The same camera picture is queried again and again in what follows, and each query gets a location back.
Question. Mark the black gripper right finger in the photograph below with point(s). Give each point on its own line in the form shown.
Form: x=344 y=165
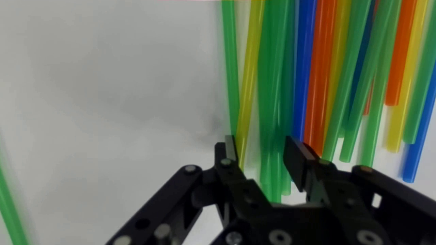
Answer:
x=372 y=205

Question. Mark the blue straw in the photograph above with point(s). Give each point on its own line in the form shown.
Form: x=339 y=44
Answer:
x=302 y=69
x=416 y=154

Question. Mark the yellow straw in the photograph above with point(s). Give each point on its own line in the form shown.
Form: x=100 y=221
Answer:
x=406 y=114
x=249 y=77

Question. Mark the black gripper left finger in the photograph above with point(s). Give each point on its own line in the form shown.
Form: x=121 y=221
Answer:
x=181 y=205

